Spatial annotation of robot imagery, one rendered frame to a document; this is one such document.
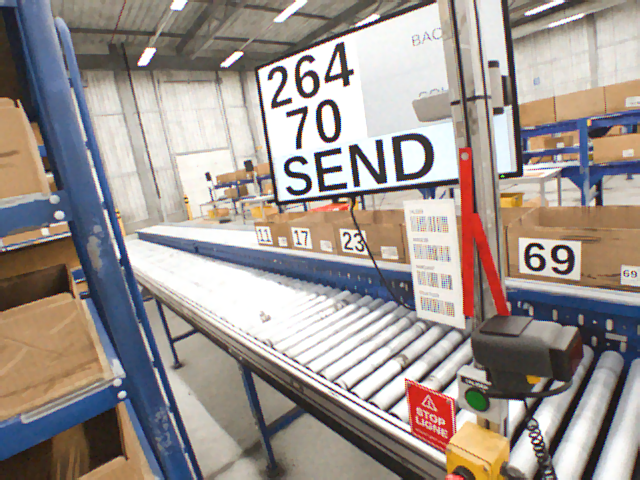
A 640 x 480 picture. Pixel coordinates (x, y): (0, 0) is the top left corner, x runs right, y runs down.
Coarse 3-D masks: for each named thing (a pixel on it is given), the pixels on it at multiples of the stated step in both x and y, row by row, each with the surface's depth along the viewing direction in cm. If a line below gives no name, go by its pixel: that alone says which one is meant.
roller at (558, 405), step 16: (592, 352) 83; (560, 384) 73; (576, 384) 73; (544, 400) 70; (560, 400) 69; (544, 416) 65; (560, 416) 66; (528, 432) 63; (544, 432) 62; (528, 448) 59; (512, 464) 57; (528, 464) 57
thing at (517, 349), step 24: (480, 336) 42; (504, 336) 40; (528, 336) 38; (552, 336) 37; (576, 336) 36; (480, 360) 42; (504, 360) 39; (528, 360) 37; (552, 360) 35; (576, 360) 35; (504, 384) 42; (528, 384) 40
